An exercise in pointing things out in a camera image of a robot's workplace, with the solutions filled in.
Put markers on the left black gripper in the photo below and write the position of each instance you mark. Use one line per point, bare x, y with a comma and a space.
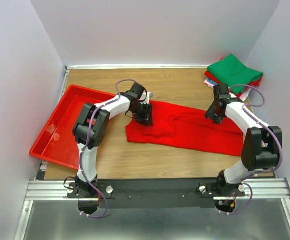
147, 117

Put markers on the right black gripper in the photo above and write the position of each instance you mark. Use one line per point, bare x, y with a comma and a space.
217, 120

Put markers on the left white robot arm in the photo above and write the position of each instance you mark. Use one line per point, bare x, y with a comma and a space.
90, 128

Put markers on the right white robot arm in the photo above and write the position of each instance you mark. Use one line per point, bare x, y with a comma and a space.
262, 145

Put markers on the pink folded t shirt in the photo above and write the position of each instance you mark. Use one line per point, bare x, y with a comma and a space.
242, 96

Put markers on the blue folded t shirt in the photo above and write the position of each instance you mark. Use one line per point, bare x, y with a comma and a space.
210, 82

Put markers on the green folded t shirt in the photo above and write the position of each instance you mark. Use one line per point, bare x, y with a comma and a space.
235, 71

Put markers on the red plastic tray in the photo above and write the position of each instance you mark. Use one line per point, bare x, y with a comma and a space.
56, 142

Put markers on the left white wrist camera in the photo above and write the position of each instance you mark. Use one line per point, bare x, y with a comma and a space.
146, 96

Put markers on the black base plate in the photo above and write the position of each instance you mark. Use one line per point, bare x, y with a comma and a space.
153, 194

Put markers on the aluminium frame rail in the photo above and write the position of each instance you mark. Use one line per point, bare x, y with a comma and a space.
142, 209

